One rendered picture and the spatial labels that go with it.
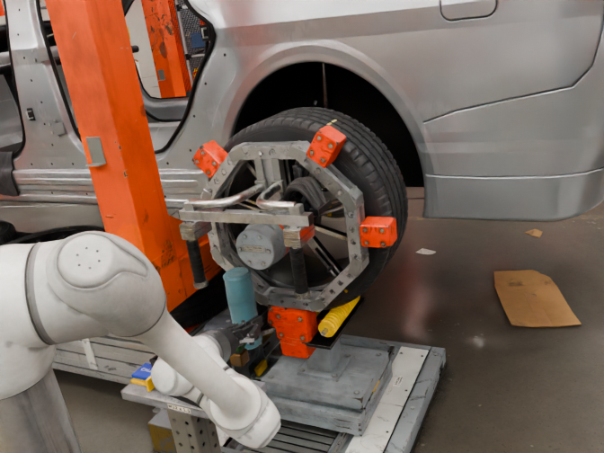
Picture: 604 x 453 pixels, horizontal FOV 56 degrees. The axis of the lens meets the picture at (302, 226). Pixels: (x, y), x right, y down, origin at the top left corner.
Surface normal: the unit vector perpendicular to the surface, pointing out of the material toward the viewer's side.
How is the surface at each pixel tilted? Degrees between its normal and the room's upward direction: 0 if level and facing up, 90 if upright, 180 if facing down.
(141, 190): 90
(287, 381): 0
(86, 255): 47
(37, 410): 93
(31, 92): 89
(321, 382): 0
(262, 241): 90
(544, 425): 0
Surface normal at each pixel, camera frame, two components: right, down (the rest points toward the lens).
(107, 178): -0.43, 0.36
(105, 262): 0.11, -0.44
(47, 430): 0.81, 0.16
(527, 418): -0.12, -0.93
